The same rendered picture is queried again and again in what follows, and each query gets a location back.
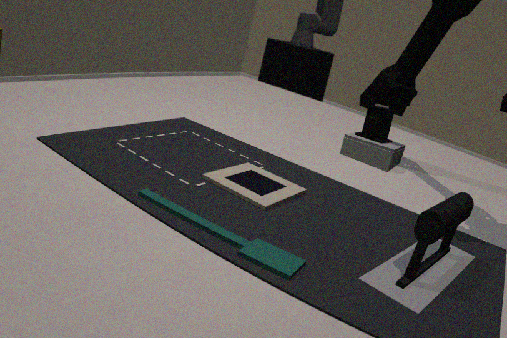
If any beige tile with dark square centre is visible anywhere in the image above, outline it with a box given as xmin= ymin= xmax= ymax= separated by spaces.
xmin=202 ymin=162 xmax=307 ymax=210

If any green flat trowel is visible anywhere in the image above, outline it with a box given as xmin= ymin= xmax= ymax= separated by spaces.
xmin=138 ymin=188 xmax=306 ymax=281

